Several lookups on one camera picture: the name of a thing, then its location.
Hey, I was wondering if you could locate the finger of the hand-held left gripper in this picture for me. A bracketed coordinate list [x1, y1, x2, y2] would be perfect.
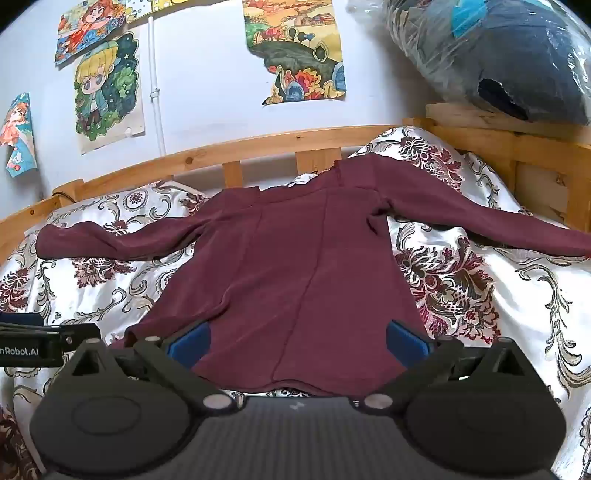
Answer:
[0, 312, 44, 328]

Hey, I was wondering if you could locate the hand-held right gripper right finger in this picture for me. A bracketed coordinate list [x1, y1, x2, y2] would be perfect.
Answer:
[358, 319, 533, 414]

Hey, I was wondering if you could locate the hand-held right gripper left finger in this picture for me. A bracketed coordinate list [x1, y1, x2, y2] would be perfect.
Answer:
[65, 322, 238, 414]

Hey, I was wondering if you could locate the maroon long-sleeved shirt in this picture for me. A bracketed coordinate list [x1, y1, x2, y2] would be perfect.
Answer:
[36, 154, 591, 398]

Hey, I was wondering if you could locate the floral satin blanket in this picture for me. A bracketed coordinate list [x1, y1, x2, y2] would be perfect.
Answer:
[0, 126, 591, 480]

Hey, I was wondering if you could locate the small orange-haired figure poster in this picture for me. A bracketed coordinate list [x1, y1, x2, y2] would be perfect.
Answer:
[0, 92, 38, 179]

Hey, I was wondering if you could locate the blond cartoon figure poster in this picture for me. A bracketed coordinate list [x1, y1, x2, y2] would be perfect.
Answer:
[74, 32, 146, 155]

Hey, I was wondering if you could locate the red-haired cartoon figure poster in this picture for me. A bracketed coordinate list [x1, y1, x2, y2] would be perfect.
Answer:
[54, 0, 136, 68]

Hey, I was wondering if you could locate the plastic-wrapped dark bundle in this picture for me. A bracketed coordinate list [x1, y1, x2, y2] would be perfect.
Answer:
[346, 0, 591, 126]

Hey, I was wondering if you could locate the colourful landscape poster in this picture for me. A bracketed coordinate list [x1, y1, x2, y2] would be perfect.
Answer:
[243, 0, 347, 106]

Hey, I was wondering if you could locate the yellow paper drawing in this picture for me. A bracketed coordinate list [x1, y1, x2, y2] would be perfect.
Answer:
[126, 0, 195, 25]

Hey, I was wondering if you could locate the wooden bed frame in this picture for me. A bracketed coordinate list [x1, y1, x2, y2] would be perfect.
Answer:
[0, 104, 591, 259]

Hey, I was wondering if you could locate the white wall pipe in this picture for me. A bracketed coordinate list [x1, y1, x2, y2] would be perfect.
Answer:
[147, 15, 168, 156]

